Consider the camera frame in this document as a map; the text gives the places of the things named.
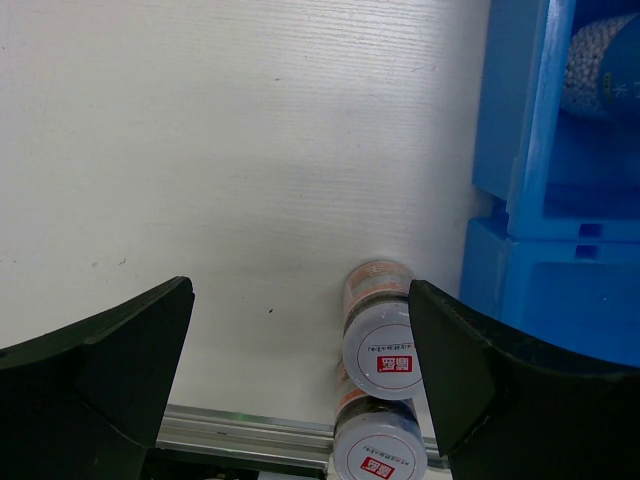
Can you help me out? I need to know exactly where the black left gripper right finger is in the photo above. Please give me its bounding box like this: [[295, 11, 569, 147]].
[[409, 280, 639, 479]]

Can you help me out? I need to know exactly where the red label spice jar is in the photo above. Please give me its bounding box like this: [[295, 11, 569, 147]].
[[333, 363, 428, 480], [342, 260, 422, 400]]

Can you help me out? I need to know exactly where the blue bin near compartment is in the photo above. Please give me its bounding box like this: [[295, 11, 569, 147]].
[[459, 218, 639, 366]]

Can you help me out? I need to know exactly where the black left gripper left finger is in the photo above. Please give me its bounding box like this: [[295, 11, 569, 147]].
[[1, 276, 195, 479]]

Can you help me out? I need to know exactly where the aluminium table frame rail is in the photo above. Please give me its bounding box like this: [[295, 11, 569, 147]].
[[154, 402, 451, 474]]

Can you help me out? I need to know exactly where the blue bin compartment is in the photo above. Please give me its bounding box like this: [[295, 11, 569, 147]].
[[473, 1, 639, 242], [459, 218, 639, 366]]

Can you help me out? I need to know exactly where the blue label shaker silver lid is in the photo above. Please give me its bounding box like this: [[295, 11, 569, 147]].
[[560, 12, 639, 123]]

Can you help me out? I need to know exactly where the blue bin middle compartment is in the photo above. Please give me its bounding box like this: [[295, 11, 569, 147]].
[[473, 1, 639, 242]]

